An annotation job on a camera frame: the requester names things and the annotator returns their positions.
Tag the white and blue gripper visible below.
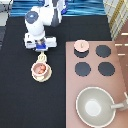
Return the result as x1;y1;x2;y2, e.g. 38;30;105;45
35;44;48;52

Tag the cream round plate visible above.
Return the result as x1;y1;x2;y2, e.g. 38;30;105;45
31;63;52;82

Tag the pink pot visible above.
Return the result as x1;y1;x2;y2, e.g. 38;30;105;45
31;62;49;81

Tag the pink pot lid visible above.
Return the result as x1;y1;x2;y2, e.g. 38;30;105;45
74;40;89;52

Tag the cream slotted spatula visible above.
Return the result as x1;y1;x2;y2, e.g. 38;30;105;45
37;52;47;62

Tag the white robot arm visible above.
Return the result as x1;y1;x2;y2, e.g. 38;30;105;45
24;0;66;51

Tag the black table mat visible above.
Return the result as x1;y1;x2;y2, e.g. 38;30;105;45
0;16;110;128

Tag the pink stove top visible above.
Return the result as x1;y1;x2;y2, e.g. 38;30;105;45
66;41;128;128

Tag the large grey frying pan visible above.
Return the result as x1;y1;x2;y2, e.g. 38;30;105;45
76;87;128;128

